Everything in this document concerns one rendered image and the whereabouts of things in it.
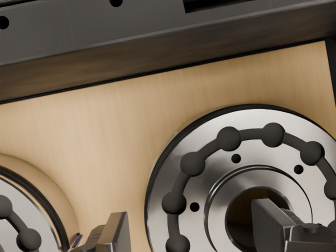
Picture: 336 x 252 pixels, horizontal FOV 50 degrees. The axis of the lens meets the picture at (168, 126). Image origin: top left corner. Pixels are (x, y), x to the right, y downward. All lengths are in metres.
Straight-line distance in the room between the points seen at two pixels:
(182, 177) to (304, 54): 0.09
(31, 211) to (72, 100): 0.06
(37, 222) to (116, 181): 0.05
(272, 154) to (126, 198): 0.08
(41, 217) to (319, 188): 0.13
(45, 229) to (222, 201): 0.08
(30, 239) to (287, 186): 0.12
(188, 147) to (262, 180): 0.04
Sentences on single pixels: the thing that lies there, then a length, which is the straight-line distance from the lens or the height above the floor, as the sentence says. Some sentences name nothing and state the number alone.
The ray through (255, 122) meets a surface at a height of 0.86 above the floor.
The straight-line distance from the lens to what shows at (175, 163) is 0.16.
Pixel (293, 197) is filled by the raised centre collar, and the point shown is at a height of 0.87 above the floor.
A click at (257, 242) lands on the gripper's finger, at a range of 0.16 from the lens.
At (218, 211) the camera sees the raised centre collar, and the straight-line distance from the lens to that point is 0.16.
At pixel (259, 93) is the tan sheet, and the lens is 0.20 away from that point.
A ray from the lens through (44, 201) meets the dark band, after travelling 0.18.
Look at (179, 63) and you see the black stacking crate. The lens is 0.18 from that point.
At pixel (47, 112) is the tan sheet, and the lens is 0.20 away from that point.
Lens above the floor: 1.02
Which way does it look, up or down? 86 degrees down
